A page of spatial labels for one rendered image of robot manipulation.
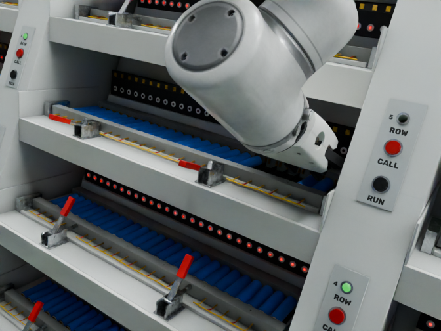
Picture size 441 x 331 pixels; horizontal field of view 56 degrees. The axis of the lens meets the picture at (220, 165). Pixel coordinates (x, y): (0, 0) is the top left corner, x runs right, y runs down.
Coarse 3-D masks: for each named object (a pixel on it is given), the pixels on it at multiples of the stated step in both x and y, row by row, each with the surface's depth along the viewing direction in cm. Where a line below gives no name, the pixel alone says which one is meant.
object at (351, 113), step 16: (368, 0) 70; (384, 0) 69; (0, 32) 119; (128, 64) 94; (144, 64) 92; (160, 80) 89; (320, 112) 72; (336, 112) 70; (352, 112) 69; (128, 208) 89; (432, 208) 62; (400, 304) 62; (400, 320) 62; (416, 320) 61
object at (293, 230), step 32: (32, 96) 80; (64, 96) 86; (96, 96) 93; (32, 128) 77; (64, 128) 76; (224, 128) 76; (96, 160) 69; (128, 160) 65; (160, 160) 66; (160, 192) 62; (192, 192) 59; (224, 192) 57; (256, 192) 59; (224, 224) 57; (256, 224) 54; (288, 224) 51; (320, 224) 49
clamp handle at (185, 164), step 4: (180, 160) 53; (180, 164) 53; (184, 164) 53; (188, 164) 53; (192, 164) 54; (196, 164) 55; (208, 164) 59; (212, 164) 59; (188, 168) 53; (192, 168) 54; (196, 168) 55; (200, 168) 56; (204, 168) 57; (208, 168) 59; (212, 168) 59
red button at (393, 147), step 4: (388, 144) 46; (392, 144) 46; (396, 144) 46; (388, 148) 46; (392, 148) 46; (396, 148) 46; (400, 148) 46; (388, 152) 46; (392, 152) 46; (396, 152) 46
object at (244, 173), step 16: (64, 112) 80; (80, 112) 79; (112, 128) 73; (128, 128) 73; (144, 144) 69; (160, 144) 68; (176, 144) 67; (176, 160) 64; (192, 160) 65; (208, 160) 63; (224, 160) 63; (240, 176) 60; (256, 176) 59; (272, 176) 59; (272, 192) 57; (288, 192) 57; (304, 192) 55; (320, 192) 55
